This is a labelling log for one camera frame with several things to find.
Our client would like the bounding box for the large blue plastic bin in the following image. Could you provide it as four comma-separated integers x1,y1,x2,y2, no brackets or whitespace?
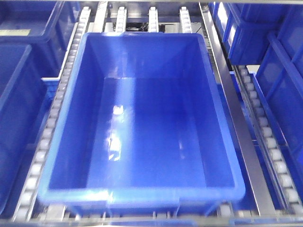
37,32,246,215

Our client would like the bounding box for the blue bin at right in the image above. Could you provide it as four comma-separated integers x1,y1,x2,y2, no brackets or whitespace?
209,2,303,166

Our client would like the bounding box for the blue bin at left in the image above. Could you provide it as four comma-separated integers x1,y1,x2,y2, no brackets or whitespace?
0,0,80,211

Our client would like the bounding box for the white roller track left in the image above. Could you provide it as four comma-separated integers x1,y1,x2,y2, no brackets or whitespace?
11,6,91,222

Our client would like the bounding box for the white roller track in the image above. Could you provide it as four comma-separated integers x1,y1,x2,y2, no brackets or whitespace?
11,6,91,222
233,65,303,215

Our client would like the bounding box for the white roller track right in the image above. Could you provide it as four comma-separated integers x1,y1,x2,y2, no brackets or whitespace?
233,65,303,215

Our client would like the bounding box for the steel divider rail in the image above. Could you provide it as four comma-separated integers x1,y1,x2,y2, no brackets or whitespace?
199,2,276,216

